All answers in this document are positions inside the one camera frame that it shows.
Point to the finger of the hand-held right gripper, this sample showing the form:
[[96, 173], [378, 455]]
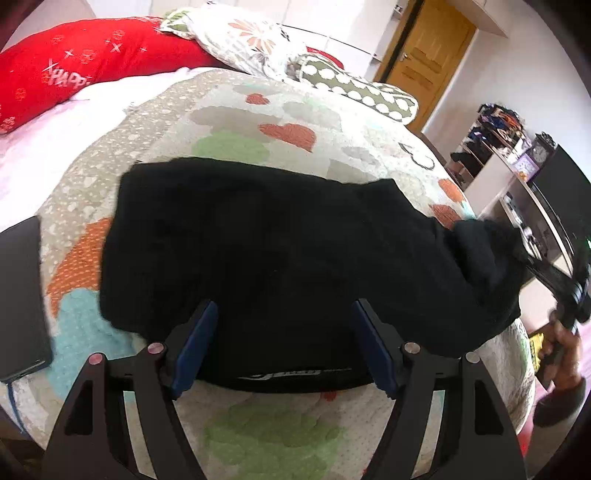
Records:
[[545, 267]]

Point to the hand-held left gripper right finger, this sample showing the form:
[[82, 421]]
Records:
[[373, 344]]

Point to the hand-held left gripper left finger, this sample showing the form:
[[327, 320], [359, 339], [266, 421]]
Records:
[[196, 344]]

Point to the black pants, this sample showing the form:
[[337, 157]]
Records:
[[277, 254]]

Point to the person's right forearm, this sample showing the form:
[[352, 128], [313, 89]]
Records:
[[558, 406]]

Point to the person's right hand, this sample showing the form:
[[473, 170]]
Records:
[[565, 360]]

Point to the yellow packet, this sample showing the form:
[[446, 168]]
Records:
[[537, 350]]

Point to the black monitor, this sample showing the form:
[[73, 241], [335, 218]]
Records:
[[565, 194]]

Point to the purple small clock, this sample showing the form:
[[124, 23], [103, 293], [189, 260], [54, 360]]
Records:
[[526, 165]]

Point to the black alarm clock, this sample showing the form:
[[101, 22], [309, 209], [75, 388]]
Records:
[[541, 150]]

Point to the cluttered shelf rack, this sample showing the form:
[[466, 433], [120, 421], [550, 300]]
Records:
[[494, 134]]

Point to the black flat device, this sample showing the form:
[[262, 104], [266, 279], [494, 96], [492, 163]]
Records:
[[21, 300]]

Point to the heart patterned quilt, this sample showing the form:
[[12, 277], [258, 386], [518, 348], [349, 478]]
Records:
[[281, 134]]

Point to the wooden door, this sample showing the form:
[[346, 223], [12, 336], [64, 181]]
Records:
[[425, 60]]

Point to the white bed sheet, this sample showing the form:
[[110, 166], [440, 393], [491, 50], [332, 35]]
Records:
[[41, 147]]

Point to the green polka dot pillow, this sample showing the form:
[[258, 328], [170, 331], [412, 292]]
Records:
[[360, 85]]

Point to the red printed pillow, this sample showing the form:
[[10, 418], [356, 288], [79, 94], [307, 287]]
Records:
[[78, 60]]

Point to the floral pillow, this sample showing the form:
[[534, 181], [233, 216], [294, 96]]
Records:
[[240, 39]]

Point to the white wardrobe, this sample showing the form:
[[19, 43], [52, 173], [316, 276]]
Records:
[[341, 27]]

